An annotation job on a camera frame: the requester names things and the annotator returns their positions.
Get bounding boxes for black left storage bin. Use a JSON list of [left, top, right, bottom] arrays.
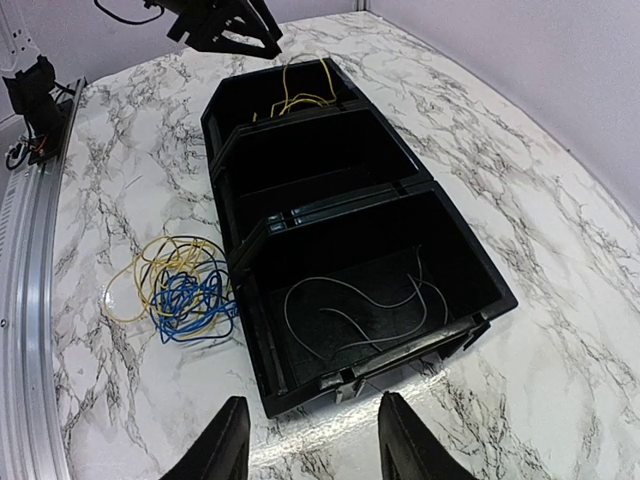
[[201, 58, 367, 159]]

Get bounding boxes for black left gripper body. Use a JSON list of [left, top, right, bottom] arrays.
[[144, 0, 260, 52]]

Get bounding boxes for aluminium front table rail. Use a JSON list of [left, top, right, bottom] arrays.
[[0, 74, 89, 480]]

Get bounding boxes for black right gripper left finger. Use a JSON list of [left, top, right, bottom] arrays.
[[161, 396, 250, 480]]

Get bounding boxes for black right storage bin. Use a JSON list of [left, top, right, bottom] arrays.
[[229, 181, 518, 418]]

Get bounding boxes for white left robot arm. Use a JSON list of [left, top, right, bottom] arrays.
[[1, 0, 282, 73]]

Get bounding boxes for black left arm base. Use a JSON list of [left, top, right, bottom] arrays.
[[3, 55, 77, 171]]

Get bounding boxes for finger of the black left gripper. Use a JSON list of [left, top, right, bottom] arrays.
[[199, 36, 281, 59], [248, 0, 282, 42]]

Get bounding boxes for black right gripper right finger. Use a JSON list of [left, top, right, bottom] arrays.
[[378, 392, 474, 480]]

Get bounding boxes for blue cable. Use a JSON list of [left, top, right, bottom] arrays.
[[148, 272, 241, 347]]

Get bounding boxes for grey cable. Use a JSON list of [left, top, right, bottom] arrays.
[[283, 245, 450, 357]]

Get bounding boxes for black storage bin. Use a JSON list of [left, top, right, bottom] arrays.
[[210, 103, 428, 252], [201, 58, 367, 159], [229, 181, 518, 418]]

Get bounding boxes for black middle storage bin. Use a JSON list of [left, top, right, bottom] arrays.
[[210, 103, 428, 252]]

